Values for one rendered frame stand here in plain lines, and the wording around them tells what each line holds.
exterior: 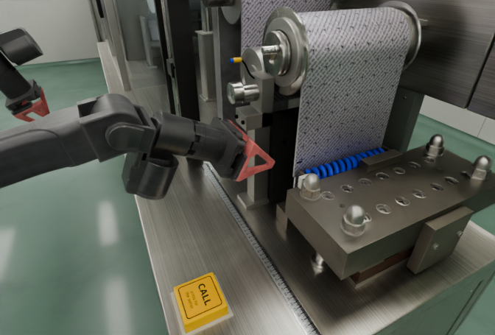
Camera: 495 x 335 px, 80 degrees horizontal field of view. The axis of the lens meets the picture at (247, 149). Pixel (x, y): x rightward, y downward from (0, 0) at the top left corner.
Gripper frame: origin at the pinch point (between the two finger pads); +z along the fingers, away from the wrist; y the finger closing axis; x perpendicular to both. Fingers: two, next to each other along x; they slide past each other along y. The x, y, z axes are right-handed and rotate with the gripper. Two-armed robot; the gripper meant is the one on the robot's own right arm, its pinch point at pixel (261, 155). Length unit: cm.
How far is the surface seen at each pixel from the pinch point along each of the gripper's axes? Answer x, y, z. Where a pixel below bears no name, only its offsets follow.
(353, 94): 16.3, 0.3, 13.4
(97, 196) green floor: -116, -156, 9
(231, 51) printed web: 13.6, -38.1, 5.4
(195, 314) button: -23.2, 12.2, -7.8
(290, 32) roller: 20.6, -2.8, -3.5
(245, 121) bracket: 3.3, -7.3, -1.2
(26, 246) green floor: -135, -126, -26
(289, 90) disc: 12.2, -3.0, 1.5
